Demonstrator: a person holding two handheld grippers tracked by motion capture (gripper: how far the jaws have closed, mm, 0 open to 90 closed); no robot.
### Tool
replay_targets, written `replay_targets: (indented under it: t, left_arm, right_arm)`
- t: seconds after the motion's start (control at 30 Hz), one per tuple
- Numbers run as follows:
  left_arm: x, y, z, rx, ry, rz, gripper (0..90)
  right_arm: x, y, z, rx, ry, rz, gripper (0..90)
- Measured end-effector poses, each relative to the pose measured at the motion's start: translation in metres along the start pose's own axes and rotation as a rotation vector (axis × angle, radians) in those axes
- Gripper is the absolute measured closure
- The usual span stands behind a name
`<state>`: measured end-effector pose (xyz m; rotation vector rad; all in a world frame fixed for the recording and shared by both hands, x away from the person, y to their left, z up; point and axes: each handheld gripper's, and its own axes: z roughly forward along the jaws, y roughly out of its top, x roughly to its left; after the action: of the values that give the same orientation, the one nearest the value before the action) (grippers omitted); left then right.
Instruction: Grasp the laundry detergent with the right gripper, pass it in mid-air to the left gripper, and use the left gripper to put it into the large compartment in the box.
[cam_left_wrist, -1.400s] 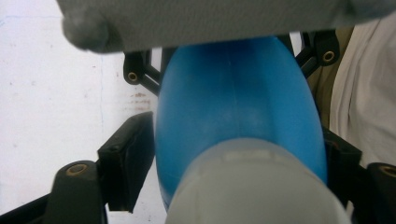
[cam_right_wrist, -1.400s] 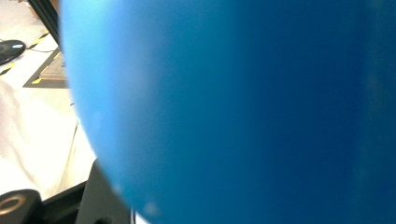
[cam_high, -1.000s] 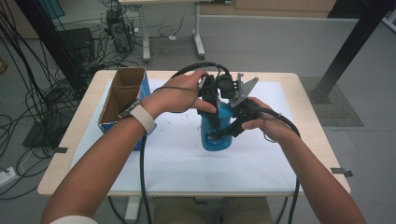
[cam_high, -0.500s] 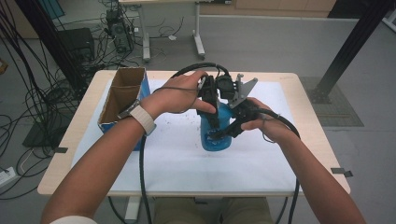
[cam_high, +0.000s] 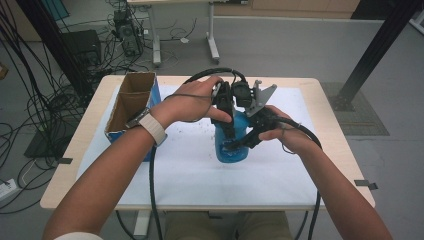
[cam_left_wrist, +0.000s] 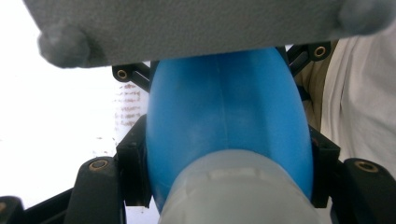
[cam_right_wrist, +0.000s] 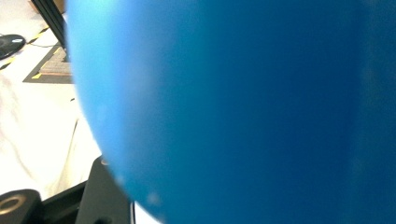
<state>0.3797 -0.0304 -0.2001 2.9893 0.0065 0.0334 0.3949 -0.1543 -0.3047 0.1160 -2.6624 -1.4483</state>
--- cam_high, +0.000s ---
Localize blue cardboard box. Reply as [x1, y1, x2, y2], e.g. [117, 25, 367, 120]
[104, 71, 163, 163]

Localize person's white sleeve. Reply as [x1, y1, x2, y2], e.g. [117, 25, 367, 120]
[54, 232, 105, 240]

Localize grey floor mat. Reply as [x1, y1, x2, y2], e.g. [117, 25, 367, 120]
[321, 82, 390, 137]

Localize white-legged desk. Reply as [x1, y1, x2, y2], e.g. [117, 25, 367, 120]
[126, 0, 249, 66]

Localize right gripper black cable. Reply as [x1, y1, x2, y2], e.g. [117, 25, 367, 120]
[275, 115, 323, 240]

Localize wooden cabinet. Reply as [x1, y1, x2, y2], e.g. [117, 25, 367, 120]
[213, 0, 362, 20]

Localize black metal frame post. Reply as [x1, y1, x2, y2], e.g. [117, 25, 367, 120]
[329, 0, 424, 112]
[14, 0, 96, 101]

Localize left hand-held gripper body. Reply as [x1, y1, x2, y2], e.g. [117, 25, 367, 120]
[211, 79, 263, 117]

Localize black floor plate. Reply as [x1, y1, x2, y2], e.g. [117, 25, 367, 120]
[23, 119, 80, 160]

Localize black square box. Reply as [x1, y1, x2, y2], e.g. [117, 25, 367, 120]
[61, 29, 103, 68]

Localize person's left hand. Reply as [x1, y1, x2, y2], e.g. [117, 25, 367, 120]
[159, 75, 234, 130]

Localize blue plastic bottle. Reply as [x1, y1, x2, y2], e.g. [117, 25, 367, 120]
[213, 109, 252, 164]

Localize person's olive trousers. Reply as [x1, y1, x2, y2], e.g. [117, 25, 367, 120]
[164, 210, 295, 240]

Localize wristwatch with beige band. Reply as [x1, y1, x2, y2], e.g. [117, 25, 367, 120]
[125, 107, 168, 147]

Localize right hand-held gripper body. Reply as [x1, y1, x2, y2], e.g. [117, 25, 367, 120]
[246, 84, 280, 134]

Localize person's right hand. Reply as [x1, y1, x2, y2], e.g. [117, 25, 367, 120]
[258, 105, 318, 156]

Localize black computer tower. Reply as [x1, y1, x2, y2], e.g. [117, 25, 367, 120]
[113, 9, 145, 58]

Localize white power strip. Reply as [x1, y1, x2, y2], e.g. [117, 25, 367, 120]
[0, 178, 18, 203]

